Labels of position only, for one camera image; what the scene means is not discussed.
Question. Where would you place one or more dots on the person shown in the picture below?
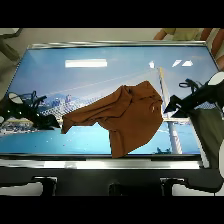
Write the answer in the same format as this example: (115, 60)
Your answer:
(186, 33)

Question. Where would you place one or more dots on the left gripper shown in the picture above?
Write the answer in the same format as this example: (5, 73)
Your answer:
(48, 122)

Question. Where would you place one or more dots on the dark grey garment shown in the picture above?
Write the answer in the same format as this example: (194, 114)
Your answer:
(206, 133)

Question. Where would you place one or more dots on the brown shirt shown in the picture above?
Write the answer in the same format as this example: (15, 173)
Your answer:
(130, 116)

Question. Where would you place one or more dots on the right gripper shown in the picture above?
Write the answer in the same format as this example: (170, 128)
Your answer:
(174, 105)

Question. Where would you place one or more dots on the silver frame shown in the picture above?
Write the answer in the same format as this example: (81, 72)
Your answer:
(100, 164)

